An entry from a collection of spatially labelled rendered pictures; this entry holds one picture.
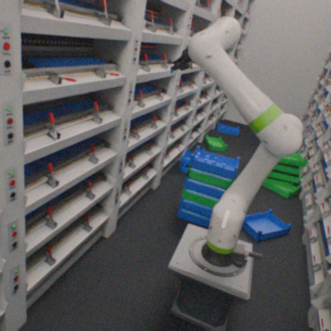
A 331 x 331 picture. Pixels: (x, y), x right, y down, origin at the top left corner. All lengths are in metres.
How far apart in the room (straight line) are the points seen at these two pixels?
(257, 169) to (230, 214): 0.22
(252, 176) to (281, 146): 0.28
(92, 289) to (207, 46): 1.17
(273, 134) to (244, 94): 0.17
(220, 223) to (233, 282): 0.24
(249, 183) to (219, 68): 0.51
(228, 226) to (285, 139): 0.41
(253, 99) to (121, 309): 1.06
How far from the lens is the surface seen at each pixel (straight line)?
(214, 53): 1.08
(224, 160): 2.05
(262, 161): 1.27
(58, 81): 1.05
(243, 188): 1.33
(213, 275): 1.29
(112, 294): 1.54
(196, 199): 1.98
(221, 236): 1.25
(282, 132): 1.06
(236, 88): 1.06
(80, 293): 1.54
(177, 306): 1.52
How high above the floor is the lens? 1.17
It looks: 24 degrees down
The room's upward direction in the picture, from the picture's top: 11 degrees clockwise
